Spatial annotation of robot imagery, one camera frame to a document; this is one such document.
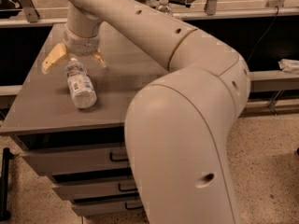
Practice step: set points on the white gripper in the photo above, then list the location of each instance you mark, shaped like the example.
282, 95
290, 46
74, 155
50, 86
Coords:
81, 44

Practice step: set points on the blue label plastic bottle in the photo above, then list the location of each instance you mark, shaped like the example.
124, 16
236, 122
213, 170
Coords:
80, 85

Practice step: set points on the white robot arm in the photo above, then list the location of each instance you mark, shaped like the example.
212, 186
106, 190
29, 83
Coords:
176, 127

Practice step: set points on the clear water bottle red label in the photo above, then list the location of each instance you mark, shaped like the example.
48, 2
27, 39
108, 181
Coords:
164, 7

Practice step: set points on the grey metal railing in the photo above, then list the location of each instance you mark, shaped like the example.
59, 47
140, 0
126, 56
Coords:
53, 11

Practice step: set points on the grey drawer cabinet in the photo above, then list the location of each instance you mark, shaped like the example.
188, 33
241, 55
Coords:
44, 116

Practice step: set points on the top grey drawer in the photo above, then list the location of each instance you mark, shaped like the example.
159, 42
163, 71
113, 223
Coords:
79, 159

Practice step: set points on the grey drawer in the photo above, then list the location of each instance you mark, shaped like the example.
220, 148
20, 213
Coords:
79, 159
107, 206
72, 191

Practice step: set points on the middle grey drawer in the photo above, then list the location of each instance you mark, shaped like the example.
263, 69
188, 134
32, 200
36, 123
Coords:
72, 191

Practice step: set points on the bottom grey drawer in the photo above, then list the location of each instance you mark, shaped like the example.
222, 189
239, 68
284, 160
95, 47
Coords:
107, 206

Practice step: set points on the black floor stand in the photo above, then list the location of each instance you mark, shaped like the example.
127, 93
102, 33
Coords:
6, 158

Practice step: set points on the white packet on ledge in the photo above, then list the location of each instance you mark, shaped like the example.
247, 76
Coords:
291, 66

